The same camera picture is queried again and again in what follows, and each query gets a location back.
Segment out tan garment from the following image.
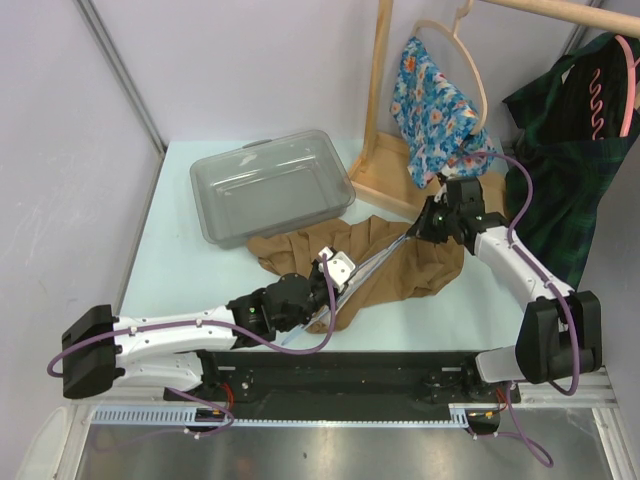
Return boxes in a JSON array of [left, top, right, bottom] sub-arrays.
[[247, 215, 464, 331]]

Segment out blue wire hanger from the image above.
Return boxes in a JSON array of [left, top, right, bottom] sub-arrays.
[[282, 234, 407, 346]]

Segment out blue floral skirt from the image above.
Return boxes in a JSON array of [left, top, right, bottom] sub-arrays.
[[390, 36, 495, 189]]

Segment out green plaid garment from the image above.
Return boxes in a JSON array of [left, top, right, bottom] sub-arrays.
[[503, 33, 639, 287]]

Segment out beige wooden hanger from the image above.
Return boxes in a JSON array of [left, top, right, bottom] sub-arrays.
[[411, 0, 488, 135]]

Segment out pink plastic hanger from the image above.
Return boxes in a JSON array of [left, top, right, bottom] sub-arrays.
[[588, 34, 639, 140]]

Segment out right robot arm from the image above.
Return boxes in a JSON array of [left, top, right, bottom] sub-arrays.
[[407, 178, 602, 401]]

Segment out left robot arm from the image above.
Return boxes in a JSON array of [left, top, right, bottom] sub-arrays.
[[47, 271, 343, 400]]

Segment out wooden clothes rack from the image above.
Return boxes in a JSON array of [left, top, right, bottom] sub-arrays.
[[347, 0, 640, 221]]

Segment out clear plastic tray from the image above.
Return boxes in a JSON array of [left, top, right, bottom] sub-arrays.
[[189, 130, 356, 248]]

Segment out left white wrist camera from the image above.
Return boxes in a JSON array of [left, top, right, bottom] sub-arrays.
[[318, 246, 358, 293]]

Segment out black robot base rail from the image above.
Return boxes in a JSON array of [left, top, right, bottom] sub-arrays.
[[188, 351, 520, 426]]

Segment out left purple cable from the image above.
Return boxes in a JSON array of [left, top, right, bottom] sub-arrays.
[[45, 254, 337, 444]]

